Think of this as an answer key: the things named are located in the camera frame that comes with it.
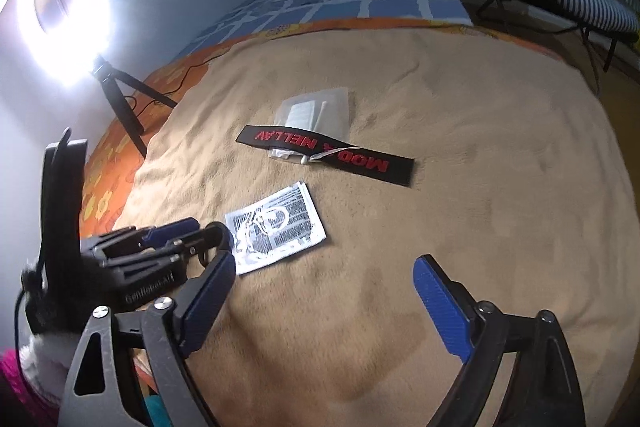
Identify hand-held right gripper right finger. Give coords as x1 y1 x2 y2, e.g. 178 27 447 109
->
412 253 586 427

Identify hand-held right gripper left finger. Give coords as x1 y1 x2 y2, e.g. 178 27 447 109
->
59 251 237 427

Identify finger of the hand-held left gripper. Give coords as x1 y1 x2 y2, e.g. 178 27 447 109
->
102 221 235 269
82 217 202 253

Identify black printed white sachet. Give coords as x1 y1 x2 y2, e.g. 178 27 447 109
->
224 180 328 277

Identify person's left forearm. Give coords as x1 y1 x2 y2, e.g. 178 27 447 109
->
0 327 84 427

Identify black tripod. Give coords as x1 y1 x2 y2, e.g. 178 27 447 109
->
91 54 179 159

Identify black strip with red letters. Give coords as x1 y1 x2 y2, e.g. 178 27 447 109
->
236 125 416 188

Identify clear plastic sachet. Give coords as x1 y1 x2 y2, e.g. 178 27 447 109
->
269 87 350 166

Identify beige fleece blanket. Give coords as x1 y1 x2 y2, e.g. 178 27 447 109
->
117 27 640 427

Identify ring light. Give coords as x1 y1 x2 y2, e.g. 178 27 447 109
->
0 0 115 89

